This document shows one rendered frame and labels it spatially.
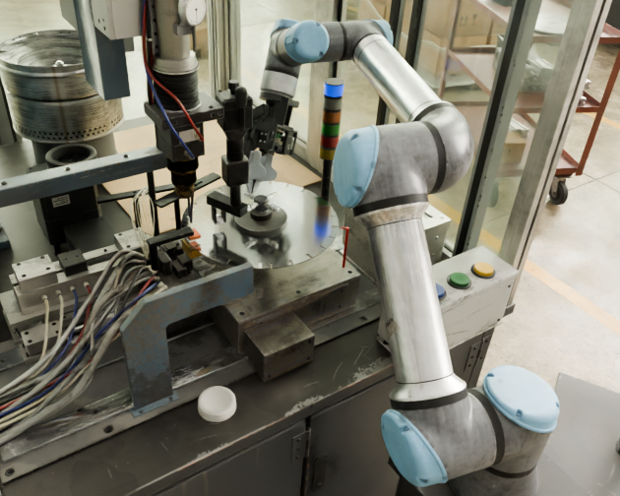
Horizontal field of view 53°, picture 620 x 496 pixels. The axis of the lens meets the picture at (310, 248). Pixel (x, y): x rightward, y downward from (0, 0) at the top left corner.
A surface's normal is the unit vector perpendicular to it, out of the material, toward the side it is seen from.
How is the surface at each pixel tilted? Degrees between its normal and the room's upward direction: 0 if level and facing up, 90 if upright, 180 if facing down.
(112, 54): 90
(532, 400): 7
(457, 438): 48
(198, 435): 0
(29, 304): 90
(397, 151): 43
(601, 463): 0
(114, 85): 90
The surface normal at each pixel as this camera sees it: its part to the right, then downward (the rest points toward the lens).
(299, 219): 0.06, -0.80
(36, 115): -0.18, 0.57
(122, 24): 0.55, 0.51
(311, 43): 0.33, 0.18
